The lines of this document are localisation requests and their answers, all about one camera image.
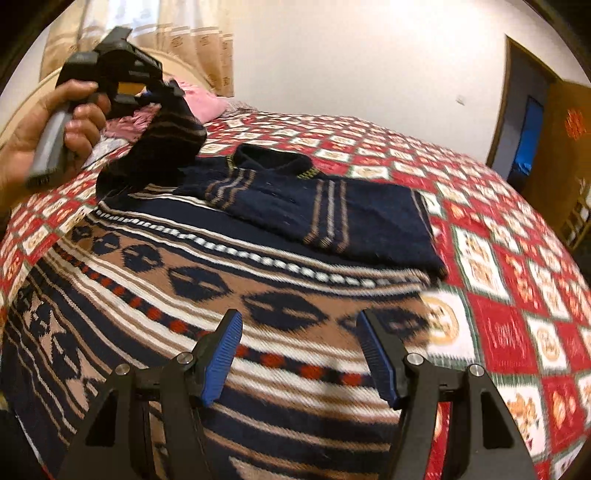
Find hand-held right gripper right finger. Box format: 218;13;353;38
355;308;539;480

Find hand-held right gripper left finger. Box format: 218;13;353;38
58;308;244;480

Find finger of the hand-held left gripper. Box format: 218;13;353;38
134;78;186;110

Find person's left hand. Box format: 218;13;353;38
0;79;112;197

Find cream round headboard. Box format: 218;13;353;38
0;46;223;145

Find pink folded blanket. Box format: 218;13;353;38
102;79;232;139

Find beige patterned curtain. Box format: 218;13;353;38
41;0;237;99

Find navy patterned knit sweater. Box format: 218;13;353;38
0;185;446;480

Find grey floral pillow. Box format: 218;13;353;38
85;137;131;171

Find red checked printed bedspread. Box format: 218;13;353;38
0;108;591;480

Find wooden rack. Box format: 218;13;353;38
558;189;591;251

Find brown wooden door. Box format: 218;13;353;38
522;78;591;252

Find dark wooden door frame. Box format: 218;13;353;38
485;34;570;185

